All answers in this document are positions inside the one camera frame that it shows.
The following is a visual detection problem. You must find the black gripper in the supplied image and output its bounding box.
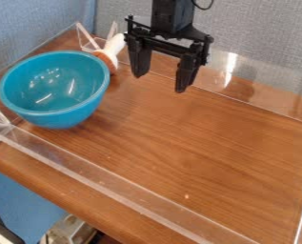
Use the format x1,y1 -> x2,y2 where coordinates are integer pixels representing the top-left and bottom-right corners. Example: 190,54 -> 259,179
124,0 -> 214,93

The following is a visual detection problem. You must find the white and brown toy mushroom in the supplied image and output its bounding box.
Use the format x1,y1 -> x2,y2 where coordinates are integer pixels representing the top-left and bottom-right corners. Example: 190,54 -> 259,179
93,33 -> 124,74

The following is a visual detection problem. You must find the blue plastic bowl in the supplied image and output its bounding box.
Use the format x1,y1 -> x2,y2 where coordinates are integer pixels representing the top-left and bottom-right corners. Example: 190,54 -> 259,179
0,51 -> 109,129

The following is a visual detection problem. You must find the white power strip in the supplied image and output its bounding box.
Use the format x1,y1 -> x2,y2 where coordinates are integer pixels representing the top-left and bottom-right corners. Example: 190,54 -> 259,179
39,213 -> 96,244

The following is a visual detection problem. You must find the black cable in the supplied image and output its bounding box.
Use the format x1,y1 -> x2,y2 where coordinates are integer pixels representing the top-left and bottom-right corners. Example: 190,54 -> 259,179
190,0 -> 215,11

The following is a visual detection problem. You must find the clear acrylic barrier wall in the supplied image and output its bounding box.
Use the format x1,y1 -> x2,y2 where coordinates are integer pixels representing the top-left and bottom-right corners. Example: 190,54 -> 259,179
0,21 -> 302,244

